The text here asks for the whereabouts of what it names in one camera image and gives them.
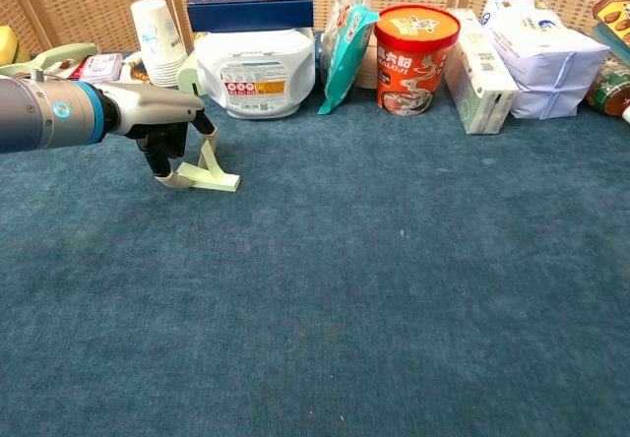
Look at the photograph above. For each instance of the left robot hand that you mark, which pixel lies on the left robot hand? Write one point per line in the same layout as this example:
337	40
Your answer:
147	107

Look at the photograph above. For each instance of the green sticky note pad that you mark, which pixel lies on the green sticky note pad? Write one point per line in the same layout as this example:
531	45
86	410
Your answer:
216	183

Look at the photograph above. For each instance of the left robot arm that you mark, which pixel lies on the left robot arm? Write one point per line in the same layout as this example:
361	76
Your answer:
44	112

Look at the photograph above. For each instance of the pale green plastic stand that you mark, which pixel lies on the pale green plastic stand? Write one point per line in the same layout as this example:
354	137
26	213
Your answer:
189	80

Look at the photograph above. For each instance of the clear pink plastic box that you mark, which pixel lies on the clear pink plastic box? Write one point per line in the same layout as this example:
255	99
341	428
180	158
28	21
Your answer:
101	68

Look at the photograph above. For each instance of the white paper cup stack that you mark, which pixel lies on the white paper cup stack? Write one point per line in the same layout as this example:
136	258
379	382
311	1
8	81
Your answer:
157	38

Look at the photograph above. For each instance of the red white small box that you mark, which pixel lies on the red white small box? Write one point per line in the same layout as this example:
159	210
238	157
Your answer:
74	70

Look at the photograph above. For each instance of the green white lint roller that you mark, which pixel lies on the green white lint roller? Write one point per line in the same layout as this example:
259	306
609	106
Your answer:
64	53

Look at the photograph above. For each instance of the white plastic tub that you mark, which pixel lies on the white plastic tub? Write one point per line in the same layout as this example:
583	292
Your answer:
256	68

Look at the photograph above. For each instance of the rattan folding screen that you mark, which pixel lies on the rattan folding screen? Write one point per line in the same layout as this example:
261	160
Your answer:
88	4

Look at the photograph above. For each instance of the navy blue long box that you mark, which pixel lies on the navy blue long box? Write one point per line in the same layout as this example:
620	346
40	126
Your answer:
251	14

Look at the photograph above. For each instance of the teal snack bag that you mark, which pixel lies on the teal snack bag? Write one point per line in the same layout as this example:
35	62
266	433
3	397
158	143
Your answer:
344	53

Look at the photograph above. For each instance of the blue table cloth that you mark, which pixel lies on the blue table cloth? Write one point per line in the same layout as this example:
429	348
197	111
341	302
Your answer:
315	284

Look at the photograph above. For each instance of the red instant noodle cup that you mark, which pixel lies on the red instant noodle cup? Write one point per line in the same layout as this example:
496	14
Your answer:
413	63

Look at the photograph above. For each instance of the white green tissue box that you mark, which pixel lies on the white green tissue box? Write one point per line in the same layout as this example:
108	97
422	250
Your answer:
480	87

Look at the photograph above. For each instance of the blue white tissue pack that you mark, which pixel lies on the blue white tissue pack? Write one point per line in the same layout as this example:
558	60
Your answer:
546	63

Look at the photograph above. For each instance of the green tea bottle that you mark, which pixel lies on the green tea bottle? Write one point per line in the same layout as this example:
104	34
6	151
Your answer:
610	87

